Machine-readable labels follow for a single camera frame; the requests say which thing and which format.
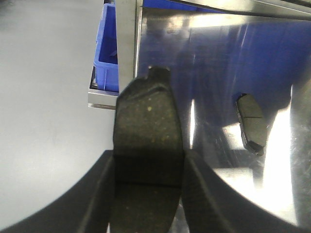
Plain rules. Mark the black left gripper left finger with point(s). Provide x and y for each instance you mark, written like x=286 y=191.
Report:
x=85 y=208

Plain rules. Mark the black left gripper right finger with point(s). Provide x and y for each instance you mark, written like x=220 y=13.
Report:
x=212 y=206

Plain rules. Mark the far left blue bin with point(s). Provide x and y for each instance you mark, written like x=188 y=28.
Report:
x=106 y=58

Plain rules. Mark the grey brake pad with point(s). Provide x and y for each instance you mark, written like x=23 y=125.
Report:
x=148 y=155
x=252 y=124

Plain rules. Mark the stainless steel rack frame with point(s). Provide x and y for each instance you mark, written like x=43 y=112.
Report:
x=127 y=18

